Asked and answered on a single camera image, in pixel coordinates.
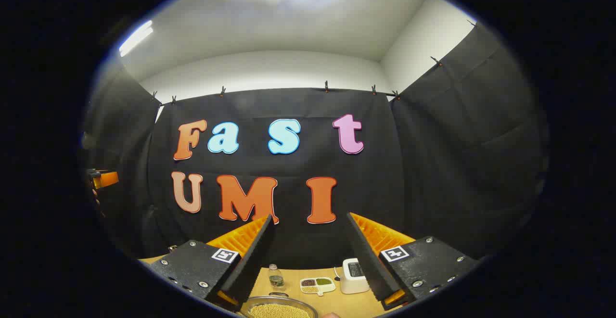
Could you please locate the row of black cloth clips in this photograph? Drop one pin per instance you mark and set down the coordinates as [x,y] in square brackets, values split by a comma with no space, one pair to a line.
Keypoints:
[326,86]

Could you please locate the stainless steel pot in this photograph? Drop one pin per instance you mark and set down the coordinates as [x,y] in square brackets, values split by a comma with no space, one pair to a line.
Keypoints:
[255,301]

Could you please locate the white toaster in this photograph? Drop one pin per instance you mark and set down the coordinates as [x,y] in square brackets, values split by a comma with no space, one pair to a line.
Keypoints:
[351,279]

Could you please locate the ceiling light panel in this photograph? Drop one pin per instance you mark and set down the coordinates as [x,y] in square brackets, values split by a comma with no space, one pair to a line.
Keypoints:
[136,38]

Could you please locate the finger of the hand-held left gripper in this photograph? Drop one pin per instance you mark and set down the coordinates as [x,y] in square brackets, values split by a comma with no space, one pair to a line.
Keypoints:
[108,179]

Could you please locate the clear plastic water bottle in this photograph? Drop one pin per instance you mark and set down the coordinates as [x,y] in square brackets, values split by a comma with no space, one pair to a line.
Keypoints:
[275,279]

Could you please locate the white divided dish of beans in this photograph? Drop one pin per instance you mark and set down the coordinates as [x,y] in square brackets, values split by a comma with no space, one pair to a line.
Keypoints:
[317,285]

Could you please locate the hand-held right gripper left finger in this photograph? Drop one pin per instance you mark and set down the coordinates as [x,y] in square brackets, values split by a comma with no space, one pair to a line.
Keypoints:
[255,260]

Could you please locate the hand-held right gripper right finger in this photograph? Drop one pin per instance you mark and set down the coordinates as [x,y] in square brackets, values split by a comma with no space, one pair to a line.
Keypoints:
[365,260]

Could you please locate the pile of soybeans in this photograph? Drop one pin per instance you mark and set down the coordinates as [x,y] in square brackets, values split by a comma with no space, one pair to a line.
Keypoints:
[279,311]

